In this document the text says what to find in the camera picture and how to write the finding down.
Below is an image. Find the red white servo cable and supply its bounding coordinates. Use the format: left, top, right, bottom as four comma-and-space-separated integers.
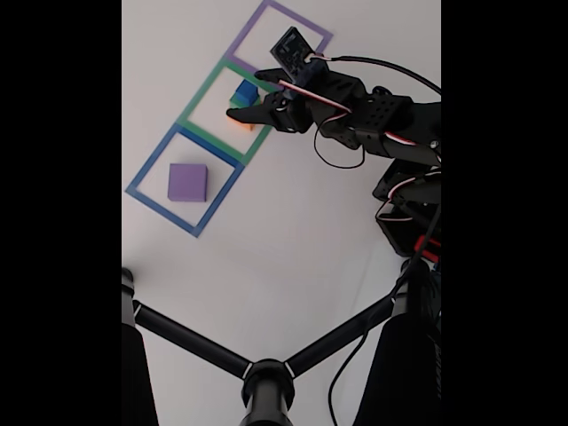
277, 51, 442, 170
375, 170, 442, 223

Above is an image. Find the gripper camera board, blue mount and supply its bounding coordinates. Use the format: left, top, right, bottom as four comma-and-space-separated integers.
269, 25, 332, 88

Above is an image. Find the blue tape square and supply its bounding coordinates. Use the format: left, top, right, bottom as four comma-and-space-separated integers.
125, 122, 245, 239

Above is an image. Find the green cube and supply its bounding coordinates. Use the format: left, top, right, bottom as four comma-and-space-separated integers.
228, 92, 262, 110

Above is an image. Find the red clamp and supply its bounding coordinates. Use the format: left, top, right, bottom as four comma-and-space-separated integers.
413, 235, 442, 263

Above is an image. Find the orange cube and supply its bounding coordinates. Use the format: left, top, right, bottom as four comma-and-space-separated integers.
225, 115, 258, 132

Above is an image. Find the green tape square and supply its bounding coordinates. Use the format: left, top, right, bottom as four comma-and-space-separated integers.
176, 55, 292, 166

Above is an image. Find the black tripod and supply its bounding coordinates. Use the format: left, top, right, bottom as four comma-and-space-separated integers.
122, 259, 442, 426

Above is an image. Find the small blue cube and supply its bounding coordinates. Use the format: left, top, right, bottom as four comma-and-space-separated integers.
234, 78, 260, 101

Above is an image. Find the purple cube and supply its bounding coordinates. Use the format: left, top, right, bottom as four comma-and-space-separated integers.
167, 162, 209, 203

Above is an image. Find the purple tape square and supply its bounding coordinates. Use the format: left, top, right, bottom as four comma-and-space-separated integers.
225, 0, 334, 97

